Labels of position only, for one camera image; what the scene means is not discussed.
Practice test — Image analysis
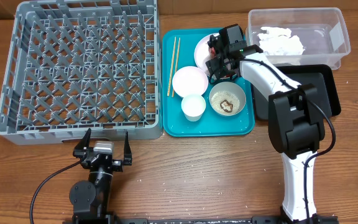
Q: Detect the teal serving tray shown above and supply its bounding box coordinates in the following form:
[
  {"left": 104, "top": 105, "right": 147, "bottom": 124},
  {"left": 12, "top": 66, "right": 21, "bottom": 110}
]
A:
[{"left": 161, "top": 28, "right": 255, "bottom": 138}]

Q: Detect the left wooden chopstick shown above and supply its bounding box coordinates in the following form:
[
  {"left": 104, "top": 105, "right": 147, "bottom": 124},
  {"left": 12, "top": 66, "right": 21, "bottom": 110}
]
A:
[{"left": 167, "top": 36, "right": 177, "bottom": 96}]

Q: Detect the white shallow bowl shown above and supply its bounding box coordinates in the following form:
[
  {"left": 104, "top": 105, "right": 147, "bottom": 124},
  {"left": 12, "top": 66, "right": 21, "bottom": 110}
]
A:
[{"left": 172, "top": 66, "right": 209, "bottom": 98}]

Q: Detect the large white plate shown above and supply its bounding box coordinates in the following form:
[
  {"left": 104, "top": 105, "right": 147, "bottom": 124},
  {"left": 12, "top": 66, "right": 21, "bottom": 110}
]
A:
[{"left": 194, "top": 33, "right": 218, "bottom": 76}]

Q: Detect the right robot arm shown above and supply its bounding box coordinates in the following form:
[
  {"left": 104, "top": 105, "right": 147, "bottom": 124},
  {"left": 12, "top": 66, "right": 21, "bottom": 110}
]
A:
[{"left": 206, "top": 34, "right": 326, "bottom": 223}]

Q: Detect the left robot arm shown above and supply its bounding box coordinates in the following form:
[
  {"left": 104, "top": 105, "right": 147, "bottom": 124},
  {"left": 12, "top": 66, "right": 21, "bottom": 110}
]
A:
[{"left": 69, "top": 129, "right": 132, "bottom": 224}]

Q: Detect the white rice pile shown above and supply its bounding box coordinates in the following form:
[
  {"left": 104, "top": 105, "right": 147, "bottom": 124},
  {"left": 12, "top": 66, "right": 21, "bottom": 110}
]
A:
[{"left": 211, "top": 91, "right": 240, "bottom": 116}]

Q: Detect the wooden chopstick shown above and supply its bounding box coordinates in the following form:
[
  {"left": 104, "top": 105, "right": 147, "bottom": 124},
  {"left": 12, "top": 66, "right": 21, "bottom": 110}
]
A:
[
  {"left": 171, "top": 38, "right": 181, "bottom": 98},
  {"left": 167, "top": 36, "right": 177, "bottom": 96}
]

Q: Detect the right wooden chopstick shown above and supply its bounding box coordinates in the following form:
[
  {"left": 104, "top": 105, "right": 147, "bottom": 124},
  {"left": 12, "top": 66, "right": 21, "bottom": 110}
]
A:
[{"left": 171, "top": 38, "right": 181, "bottom": 98}]

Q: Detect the grey dishwasher rack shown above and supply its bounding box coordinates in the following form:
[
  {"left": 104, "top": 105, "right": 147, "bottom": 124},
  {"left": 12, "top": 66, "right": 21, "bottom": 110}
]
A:
[{"left": 0, "top": 0, "right": 163, "bottom": 145}]

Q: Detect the dark brown food scrap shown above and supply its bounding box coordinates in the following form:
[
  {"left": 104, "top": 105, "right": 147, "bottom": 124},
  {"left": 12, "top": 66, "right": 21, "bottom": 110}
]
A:
[{"left": 220, "top": 100, "right": 234, "bottom": 113}]

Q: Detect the clear plastic bin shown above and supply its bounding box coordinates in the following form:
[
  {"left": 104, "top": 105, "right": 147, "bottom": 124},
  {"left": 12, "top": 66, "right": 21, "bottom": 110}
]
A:
[{"left": 246, "top": 7, "right": 351, "bottom": 70}]

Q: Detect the white paper cup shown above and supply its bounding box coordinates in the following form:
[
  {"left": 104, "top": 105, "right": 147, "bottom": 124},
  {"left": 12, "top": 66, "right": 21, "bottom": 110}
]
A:
[{"left": 181, "top": 95, "right": 206, "bottom": 122}]

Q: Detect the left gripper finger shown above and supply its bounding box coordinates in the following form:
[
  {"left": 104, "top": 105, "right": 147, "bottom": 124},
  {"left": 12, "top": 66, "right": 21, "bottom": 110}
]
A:
[
  {"left": 73, "top": 128, "right": 91, "bottom": 157},
  {"left": 123, "top": 131, "right": 132, "bottom": 166}
]

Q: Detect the red snack wrapper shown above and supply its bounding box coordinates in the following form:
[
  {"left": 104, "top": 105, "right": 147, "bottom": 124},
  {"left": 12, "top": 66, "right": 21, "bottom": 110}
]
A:
[{"left": 208, "top": 47, "right": 231, "bottom": 79}]

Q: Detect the black waste tray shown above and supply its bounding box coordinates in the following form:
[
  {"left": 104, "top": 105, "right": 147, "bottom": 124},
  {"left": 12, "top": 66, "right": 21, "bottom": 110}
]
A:
[{"left": 251, "top": 64, "right": 341, "bottom": 121}]

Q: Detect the grey bowl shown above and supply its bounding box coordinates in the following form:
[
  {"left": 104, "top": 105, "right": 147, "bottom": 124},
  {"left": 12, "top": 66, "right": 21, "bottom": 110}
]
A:
[{"left": 209, "top": 82, "right": 246, "bottom": 116}]

